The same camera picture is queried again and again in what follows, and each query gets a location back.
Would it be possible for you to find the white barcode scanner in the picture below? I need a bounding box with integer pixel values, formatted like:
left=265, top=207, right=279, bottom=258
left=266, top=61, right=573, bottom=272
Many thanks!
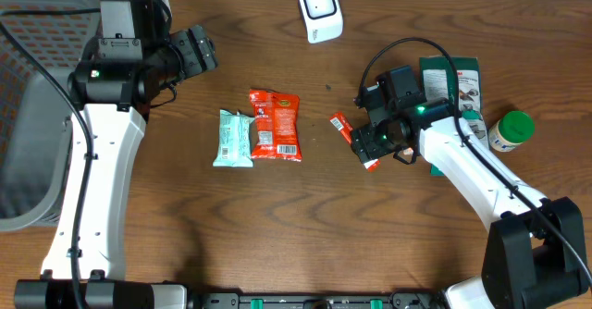
left=299, top=0, right=344, bottom=43

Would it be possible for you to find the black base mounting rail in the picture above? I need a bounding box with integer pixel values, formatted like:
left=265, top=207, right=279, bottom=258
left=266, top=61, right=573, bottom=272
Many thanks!
left=195, top=291, right=448, bottom=309

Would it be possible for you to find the red stick sachet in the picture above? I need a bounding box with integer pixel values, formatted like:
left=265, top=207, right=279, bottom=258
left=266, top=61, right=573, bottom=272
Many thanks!
left=329, top=111, right=380, bottom=172

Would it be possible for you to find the green lid seasoning jar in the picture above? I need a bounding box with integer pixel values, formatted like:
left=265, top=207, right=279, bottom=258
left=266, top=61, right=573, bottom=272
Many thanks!
left=488, top=110, right=536, bottom=152

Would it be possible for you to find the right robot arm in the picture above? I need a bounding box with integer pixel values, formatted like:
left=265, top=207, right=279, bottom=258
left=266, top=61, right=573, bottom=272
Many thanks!
left=351, top=97, right=591, bottom=308

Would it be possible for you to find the red snack packet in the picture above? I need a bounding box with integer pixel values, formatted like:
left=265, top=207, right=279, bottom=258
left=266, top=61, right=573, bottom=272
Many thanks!
left=249, top=90, right=302, bottom=162

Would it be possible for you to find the grey plastic mesh basket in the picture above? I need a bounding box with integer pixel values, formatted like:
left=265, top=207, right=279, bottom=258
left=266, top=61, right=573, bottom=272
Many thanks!
left=1, top=0, right=100, bottom=231

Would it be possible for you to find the green white packet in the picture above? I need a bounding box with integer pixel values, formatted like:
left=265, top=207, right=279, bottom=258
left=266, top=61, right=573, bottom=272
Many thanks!
left=419, top=56, right=489, bottom=148

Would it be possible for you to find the teal white snack packet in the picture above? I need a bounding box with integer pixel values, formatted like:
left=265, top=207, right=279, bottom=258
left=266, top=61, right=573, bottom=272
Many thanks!
left=213, top=109, right=254, bottom=167

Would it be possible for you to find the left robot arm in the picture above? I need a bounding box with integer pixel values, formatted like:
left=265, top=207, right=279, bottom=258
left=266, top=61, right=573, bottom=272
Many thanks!
left=14, top=25, right=217, bottom=308

